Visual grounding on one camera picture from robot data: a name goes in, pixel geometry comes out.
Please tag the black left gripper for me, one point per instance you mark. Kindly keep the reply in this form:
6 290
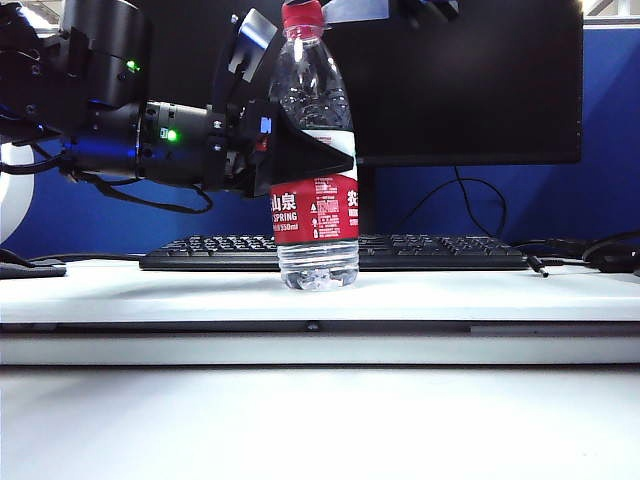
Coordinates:
237 145

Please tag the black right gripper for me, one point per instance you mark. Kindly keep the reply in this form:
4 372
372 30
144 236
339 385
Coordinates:
425 10

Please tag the red bottle cap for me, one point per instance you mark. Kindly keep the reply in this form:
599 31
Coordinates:
301 16

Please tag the clear plastic water bottle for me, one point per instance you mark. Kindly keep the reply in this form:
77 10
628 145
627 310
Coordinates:
315 210

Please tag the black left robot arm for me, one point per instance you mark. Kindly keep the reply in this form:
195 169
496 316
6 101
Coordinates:
115 125

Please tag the black Logitech keyboard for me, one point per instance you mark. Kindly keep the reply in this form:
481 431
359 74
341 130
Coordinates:
425 250

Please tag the black computer monitor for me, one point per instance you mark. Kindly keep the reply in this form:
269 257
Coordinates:
475 90

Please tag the white rounded object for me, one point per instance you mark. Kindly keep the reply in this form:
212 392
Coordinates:
15 200

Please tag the black pad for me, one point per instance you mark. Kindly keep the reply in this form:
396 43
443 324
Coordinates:
30 271

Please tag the black Logitech mouse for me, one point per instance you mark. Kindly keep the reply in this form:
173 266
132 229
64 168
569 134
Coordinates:
617 264

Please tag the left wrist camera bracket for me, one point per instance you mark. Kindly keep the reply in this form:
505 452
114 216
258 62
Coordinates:
247 47

